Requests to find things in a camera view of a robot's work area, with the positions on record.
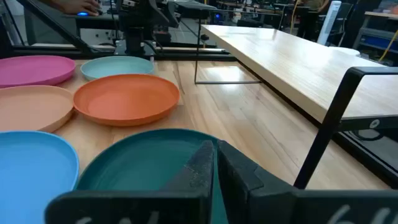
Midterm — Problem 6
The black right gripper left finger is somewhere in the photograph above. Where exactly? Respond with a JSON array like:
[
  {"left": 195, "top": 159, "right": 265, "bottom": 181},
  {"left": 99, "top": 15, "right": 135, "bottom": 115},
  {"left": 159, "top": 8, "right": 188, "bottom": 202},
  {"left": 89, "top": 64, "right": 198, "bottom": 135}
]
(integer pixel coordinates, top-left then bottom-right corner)
[{"left": 44, "top": 139, "right": 216, "bottom": 224}]

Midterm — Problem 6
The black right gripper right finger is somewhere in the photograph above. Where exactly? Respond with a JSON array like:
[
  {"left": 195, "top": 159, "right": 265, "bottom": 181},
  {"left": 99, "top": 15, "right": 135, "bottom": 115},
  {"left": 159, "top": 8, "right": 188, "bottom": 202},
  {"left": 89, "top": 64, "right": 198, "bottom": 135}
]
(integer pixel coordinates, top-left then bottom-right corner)
[{"left": 216, "top": 139, "right": 398, "bottom": 224}]

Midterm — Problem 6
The dark teal plastic plate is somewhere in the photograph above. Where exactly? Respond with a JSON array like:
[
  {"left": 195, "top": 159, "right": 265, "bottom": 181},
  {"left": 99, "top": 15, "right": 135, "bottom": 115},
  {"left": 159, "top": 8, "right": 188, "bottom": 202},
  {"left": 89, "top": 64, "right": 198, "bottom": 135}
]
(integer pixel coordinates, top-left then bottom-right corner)
[{"left": 73, "top": 128, "right": 229, "bottom": 224}]

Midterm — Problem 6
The orange plastic plate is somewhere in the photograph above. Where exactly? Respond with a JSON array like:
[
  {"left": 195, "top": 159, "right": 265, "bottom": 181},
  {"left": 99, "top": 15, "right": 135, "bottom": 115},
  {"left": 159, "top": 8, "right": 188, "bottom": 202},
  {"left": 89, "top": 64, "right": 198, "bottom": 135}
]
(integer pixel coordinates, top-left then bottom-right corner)
[{"left": 73, "top": 73, "right": 180, "bottom": 127}]

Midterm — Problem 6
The blue plastic plate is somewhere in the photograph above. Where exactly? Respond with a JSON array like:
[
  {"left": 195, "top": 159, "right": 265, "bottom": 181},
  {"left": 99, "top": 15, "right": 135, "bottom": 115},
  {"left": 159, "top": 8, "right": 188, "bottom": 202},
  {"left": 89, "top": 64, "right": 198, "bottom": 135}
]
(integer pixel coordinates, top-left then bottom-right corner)
[{"left": 0, "top": 131, "right": 80, "bottom": 224}]

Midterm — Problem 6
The mint green plastic plate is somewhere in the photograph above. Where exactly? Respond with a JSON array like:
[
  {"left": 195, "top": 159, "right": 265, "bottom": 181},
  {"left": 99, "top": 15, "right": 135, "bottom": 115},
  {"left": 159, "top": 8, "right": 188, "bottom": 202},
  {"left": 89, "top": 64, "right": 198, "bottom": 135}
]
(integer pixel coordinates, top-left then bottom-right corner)
[{"left": 80, "top": 55, "right": 155, "bottom": 81}]

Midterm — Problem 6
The peach plastic plate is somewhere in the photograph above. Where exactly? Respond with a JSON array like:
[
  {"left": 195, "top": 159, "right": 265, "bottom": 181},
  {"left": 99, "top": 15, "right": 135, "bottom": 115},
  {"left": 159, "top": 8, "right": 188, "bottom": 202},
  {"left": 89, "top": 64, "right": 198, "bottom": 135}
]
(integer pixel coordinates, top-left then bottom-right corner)
[{"left": 0, "top": 85, "right": 75, "bottom": 134}]

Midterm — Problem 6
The pink plastic plate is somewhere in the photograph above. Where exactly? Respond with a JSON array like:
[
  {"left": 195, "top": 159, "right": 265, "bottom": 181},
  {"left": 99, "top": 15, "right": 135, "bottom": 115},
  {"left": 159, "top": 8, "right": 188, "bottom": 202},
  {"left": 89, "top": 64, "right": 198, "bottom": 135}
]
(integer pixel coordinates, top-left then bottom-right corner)
[{"left": 0, "top": 55, "right": 76, "bottom": 89}]

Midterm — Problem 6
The person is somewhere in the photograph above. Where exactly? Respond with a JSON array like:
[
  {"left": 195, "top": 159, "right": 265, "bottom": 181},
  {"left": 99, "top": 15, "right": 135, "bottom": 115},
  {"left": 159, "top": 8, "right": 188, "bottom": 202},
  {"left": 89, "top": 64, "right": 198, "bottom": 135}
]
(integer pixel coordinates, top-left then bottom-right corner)
[{"left": 295, "top": 0, "right": 331, "bottom": 40}]

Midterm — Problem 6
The black desk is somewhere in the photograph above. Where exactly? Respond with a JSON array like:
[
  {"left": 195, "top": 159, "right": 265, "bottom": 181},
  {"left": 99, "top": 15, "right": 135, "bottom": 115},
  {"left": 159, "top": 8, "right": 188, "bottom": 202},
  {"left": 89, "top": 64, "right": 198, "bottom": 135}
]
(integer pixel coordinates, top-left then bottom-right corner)
[{"left": 70, "top": 14, "right": 121, "bottom": 30}]

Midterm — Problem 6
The white air purifier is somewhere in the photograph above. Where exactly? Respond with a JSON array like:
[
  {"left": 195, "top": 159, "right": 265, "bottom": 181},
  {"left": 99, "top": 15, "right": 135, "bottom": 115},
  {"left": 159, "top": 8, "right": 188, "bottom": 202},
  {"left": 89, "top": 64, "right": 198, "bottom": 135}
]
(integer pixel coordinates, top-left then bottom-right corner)
[{"left": 316, "top": 0, "right": 342, "bottom": 47}]

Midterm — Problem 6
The black computer mouse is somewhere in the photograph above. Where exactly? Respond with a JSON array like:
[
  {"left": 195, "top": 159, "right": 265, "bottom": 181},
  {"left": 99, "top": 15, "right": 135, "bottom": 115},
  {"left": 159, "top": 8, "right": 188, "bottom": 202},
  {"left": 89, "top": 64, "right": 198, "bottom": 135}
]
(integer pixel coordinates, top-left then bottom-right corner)
[{"left": 76, "top": 9, "right": 103, "bottom": 17}]

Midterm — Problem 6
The person's hand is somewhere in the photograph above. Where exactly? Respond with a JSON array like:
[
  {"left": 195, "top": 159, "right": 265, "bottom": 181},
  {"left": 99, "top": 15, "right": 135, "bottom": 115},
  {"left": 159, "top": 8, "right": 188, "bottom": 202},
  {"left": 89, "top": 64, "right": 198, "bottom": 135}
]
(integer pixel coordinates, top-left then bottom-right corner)
[{"left": 51, "top": 0, "right": 102, "bottom": 16}]

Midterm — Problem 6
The wooden shelf with black frame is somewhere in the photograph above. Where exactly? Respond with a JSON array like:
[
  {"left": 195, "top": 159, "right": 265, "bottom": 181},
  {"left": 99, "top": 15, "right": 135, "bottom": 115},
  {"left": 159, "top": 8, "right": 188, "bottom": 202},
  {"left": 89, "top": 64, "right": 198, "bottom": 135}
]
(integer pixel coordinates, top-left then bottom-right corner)
[{"left": 194, "top": 24, "right": 398, "bottom": 190}]

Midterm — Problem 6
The yellow cable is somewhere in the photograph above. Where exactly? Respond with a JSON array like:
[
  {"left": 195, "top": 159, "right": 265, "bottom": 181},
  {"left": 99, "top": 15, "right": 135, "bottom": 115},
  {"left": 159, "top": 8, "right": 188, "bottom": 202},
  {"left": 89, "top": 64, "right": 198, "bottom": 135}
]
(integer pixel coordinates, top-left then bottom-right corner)
[{"left": 378, "top": 29, "right": 398, "bottom": 62}]

